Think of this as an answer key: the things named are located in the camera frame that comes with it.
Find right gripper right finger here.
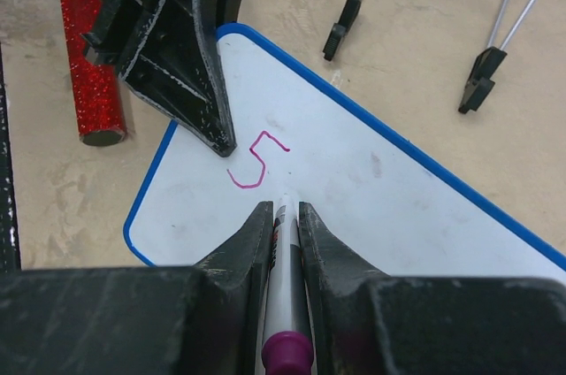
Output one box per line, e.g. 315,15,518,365
298,203,565,374

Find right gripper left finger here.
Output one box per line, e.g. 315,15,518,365
1,202,273,374

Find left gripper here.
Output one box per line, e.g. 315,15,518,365
83,0,241,157

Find purple whiteboard marker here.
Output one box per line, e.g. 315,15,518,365
261,195,314,374

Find blue framed whiteboard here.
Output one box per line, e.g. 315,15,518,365
123,23,565,281

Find red glitter microphone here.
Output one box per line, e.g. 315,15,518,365
60,0,126,147

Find black carrying case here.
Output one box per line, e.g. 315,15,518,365
1,65,21,273

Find wire whiteboard stand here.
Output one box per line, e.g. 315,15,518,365
322,0,566,115

